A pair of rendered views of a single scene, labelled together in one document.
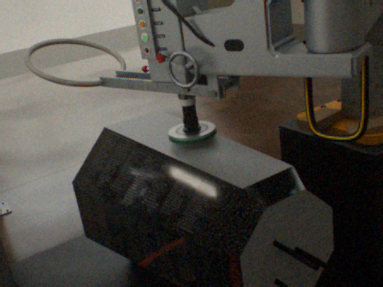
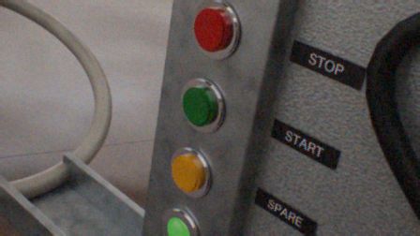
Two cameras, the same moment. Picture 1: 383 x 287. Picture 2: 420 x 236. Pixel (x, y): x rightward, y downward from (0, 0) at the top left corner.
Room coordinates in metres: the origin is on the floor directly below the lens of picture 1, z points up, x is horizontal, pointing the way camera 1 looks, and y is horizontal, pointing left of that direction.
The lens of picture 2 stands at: (1.68, 0.13, 1.57)
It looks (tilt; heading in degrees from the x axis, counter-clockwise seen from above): 27 degrees down; 0
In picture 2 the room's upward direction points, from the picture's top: 10 degrees clockwise
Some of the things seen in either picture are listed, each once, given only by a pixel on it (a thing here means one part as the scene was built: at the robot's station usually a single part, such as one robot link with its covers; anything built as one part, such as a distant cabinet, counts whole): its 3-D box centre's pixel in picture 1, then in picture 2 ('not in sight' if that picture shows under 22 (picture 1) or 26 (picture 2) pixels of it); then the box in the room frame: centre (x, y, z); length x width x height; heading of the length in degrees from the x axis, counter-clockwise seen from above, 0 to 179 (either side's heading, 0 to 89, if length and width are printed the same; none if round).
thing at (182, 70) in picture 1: (188, 67); not in sight; (1.89, -0.02, 1.20); 0.15 x 0.10 x 0.15; 52
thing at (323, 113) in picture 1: (319, 119); not in sight; (2.14, -0.60, 0.81); 0.20 x 0.10 x 0.05; 127
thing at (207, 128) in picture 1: (191, 130); not in sight; (2.05, 0.00, 0.87); 0.21 x 0.21 x 0.01
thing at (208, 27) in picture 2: not in sight; (214, 29); (1.99, 0.13, 1.47); 0.03 x 0.01 x 0.03; 52
